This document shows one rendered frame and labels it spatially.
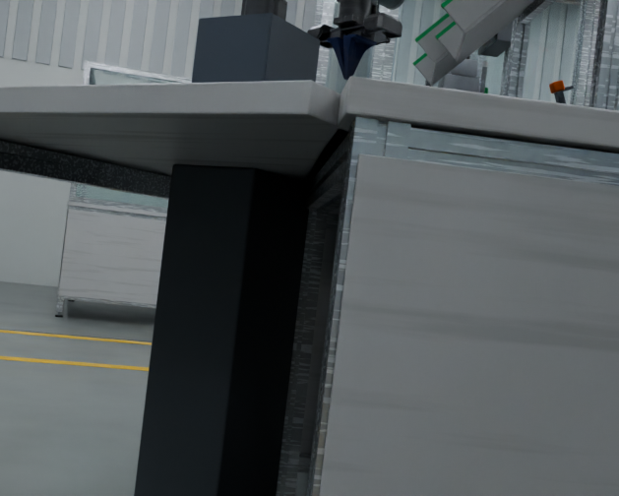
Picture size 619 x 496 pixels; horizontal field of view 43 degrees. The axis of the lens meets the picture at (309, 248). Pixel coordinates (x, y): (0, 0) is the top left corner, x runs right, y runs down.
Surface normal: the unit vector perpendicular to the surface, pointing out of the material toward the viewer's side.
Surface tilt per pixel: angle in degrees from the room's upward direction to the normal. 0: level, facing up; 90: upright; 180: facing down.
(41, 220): 90
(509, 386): 90
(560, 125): 90
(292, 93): 90
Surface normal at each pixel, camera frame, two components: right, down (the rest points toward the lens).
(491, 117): 0.07, 0.00
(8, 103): -0.52, -0.07
